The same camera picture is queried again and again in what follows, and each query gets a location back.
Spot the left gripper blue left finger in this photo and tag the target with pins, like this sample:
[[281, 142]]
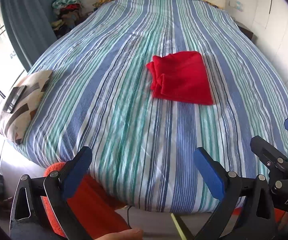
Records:
[[62, 185]]

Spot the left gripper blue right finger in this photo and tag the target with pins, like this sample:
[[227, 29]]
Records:
[[224, 188]]

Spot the red sweater with white rabbit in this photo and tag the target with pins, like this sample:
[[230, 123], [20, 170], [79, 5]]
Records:
[[180, 77]]

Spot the pile of clothes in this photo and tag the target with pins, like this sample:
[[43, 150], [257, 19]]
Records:
[[68, 13]]

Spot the person's hand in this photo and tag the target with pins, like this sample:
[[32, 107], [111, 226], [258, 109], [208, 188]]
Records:
[[131, 234]]

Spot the orange fluffy rug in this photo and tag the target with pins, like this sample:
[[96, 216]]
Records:
[[96, 210]]

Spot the green bed leg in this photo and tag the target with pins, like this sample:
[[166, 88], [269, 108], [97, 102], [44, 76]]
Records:
[[184, 232]]

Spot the patterned beige brown pillow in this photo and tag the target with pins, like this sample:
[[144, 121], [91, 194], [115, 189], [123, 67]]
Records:
[[14, 125]]

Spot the black rectangular device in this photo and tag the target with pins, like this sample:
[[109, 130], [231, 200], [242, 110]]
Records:
[[13, 98]]

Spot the white wardrobe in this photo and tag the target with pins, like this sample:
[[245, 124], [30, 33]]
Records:
[[270, 27]]

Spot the dark nightstand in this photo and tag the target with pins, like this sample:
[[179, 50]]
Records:
[[245, 30]]

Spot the blue green striped bedspread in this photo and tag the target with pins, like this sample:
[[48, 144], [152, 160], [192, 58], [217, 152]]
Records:
[[99, 96]]

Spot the teal curtain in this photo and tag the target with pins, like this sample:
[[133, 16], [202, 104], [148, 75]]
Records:
[[28, 26]]

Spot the wall socket panel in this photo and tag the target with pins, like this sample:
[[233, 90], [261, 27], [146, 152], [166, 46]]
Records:
[[236, 5]]

